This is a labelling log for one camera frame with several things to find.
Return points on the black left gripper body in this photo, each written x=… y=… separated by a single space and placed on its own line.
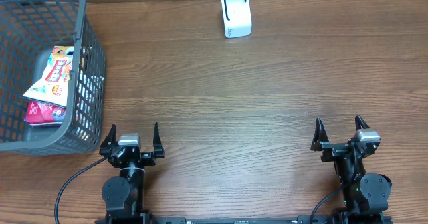
x=146 y=160

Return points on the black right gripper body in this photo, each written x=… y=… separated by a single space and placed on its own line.
x=348 y=162

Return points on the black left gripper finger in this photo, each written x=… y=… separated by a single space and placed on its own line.
x=110 y=138
x=157 y=144

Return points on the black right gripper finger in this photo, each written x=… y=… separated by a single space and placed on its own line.
x=320 y=139
x=360 y=123

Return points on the yellow white snack bag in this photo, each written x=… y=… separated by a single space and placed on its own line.
x=52 y=87

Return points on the red purple snack pack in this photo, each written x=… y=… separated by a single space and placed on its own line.
x=44 y=114

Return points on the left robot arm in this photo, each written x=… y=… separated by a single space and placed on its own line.
x=124 y=194

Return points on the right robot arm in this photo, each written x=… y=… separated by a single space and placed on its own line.
x=365 y=194

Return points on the white barcode scanner stand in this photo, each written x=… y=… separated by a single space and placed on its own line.
x=237 y=19

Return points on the grey plastic shopping basket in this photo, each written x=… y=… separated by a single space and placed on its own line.
x=30 y=29

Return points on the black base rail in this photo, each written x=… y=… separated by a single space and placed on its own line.
x=301 y=219

